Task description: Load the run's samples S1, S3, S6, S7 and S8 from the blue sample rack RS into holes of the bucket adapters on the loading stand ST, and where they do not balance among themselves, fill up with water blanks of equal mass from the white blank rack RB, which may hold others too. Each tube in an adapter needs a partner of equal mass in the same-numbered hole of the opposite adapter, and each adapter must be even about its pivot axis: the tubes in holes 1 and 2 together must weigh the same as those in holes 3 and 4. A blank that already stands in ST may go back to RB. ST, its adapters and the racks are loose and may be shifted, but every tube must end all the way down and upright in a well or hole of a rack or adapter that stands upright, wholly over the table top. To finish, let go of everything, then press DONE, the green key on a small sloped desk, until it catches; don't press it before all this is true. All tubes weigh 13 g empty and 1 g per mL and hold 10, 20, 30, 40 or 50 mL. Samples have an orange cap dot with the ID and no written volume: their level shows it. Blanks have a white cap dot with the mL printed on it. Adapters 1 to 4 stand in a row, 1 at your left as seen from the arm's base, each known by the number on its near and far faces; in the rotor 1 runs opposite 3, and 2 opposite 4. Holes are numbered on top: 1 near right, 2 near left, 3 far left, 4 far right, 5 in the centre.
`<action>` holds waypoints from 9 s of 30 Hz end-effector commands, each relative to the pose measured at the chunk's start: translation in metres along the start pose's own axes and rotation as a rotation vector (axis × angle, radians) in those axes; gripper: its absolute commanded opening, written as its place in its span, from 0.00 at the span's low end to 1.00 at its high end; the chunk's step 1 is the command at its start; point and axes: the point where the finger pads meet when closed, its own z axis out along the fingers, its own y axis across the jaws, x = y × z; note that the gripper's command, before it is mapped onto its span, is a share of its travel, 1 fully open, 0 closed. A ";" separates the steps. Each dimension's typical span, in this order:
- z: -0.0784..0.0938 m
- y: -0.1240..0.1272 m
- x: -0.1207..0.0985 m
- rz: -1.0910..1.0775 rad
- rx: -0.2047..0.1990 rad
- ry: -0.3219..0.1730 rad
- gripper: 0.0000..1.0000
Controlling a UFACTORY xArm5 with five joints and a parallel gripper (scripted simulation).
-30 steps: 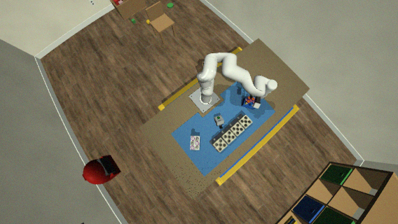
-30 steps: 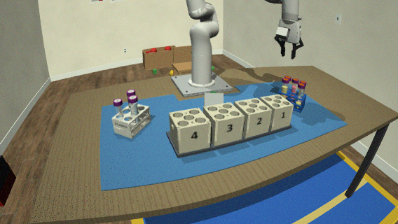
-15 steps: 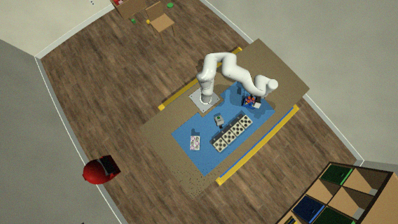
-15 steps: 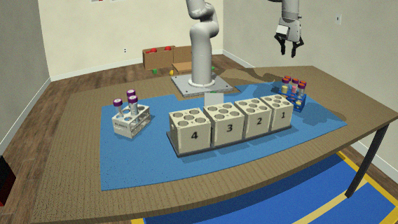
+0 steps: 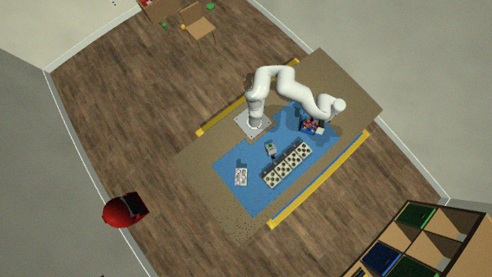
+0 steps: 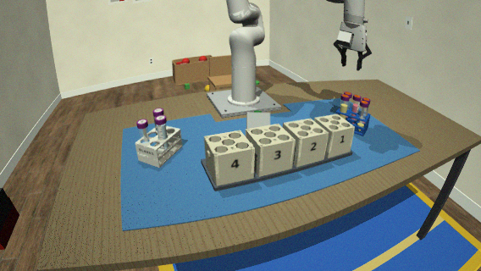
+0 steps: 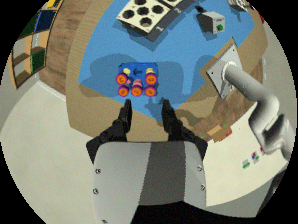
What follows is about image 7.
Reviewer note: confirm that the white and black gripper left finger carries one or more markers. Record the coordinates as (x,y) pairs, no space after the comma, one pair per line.
(116,131)

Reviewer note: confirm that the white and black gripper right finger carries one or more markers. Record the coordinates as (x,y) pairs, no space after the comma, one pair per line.
(179,132)

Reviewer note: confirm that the blue mat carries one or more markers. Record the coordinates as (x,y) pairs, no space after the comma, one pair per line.
(180,51)

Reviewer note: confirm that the white tube rack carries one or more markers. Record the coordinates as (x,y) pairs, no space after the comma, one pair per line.
(236,6)

